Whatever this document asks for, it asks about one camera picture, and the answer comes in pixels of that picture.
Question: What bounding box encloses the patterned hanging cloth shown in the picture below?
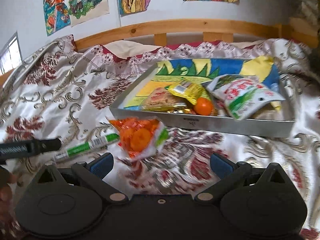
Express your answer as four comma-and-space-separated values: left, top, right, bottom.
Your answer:
269, 0, 320, 30

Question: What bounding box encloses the small orange fruit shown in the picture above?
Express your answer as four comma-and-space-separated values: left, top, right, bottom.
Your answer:
194, 97, 214, 116

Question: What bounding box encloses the yellow snack bar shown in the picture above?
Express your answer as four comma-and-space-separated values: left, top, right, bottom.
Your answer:
164, 79, 212, 106

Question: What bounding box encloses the orange snack packet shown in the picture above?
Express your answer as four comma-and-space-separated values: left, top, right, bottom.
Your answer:
109, 117, 169, 161

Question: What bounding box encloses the green white snack pouch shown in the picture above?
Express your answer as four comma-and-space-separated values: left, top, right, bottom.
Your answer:
206, 74, 285, 121

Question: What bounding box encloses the cartoon girl wall drawing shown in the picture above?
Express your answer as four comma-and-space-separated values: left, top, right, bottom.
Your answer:
43, 0, 71, 36

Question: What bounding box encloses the green white snack stick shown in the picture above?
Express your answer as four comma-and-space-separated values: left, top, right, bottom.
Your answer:
54, 133, 120, 163

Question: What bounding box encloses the window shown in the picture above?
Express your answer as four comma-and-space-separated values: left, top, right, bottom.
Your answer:
0, 32, 22, 75

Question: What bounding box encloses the green cartoon wall drawing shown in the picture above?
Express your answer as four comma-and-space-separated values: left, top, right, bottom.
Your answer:
69, 0, 110, 27

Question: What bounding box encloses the floral satin bedspread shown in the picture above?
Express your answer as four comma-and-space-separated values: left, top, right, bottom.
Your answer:
1, 36, 319, 239

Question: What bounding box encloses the rice cracker packet red text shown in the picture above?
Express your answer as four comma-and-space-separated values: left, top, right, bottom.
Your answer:
139, 87, 188, 112

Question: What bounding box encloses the cream pillow with red trim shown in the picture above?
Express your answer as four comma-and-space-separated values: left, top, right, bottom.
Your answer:
82, 41, 255, 69

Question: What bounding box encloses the wooden bed rail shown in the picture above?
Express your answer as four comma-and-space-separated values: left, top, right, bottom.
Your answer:
0, 18, 320, 86

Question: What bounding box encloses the grey tray with drawing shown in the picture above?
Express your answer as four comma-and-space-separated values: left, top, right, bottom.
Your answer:
110, 56, 295, 138

